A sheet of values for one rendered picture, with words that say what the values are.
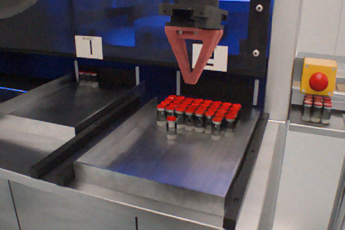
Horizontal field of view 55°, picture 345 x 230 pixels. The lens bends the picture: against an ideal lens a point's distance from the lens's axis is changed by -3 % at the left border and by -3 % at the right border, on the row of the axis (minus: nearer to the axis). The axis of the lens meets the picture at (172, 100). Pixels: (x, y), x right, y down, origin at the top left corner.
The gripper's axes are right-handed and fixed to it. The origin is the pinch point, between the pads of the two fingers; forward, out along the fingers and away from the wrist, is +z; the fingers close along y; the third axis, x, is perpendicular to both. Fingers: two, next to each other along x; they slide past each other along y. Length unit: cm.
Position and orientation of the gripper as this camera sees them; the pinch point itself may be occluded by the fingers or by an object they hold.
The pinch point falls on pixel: (190, 77)
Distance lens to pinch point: 45.6
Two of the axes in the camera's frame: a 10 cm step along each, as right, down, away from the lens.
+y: 3.6, -1.8, 9.2
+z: -0.7, 9.7, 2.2
